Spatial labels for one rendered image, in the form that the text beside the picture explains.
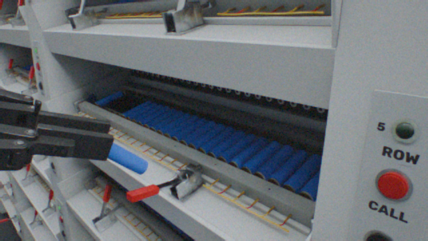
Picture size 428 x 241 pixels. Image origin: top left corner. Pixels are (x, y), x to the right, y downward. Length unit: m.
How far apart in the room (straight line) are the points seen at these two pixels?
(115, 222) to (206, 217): 0.36
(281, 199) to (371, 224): 0.12
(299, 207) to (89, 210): 0.53
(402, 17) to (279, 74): 0.09
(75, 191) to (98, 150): 0.49
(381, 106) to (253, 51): 0.10
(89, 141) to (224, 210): 0.16
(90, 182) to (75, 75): 0.26
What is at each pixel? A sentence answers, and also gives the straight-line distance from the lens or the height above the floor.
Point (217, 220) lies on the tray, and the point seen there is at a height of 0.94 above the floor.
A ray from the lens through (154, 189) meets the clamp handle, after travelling 0.35.
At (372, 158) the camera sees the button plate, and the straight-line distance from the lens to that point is 0.21.
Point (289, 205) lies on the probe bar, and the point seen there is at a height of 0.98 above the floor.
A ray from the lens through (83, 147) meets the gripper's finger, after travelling 0.33.
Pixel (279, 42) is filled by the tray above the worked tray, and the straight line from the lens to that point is 0.23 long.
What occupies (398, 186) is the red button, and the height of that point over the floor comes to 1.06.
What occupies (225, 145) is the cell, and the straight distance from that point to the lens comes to 0.43.
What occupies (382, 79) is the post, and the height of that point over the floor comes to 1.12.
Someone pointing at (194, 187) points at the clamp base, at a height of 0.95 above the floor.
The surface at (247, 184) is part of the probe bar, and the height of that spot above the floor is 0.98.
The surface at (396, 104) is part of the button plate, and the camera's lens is 0.20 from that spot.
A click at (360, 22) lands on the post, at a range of 0.20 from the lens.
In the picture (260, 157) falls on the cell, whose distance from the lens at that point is 0.39.
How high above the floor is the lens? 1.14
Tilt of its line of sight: 17 degrees down
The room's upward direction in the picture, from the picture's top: 1 degrees clockwise
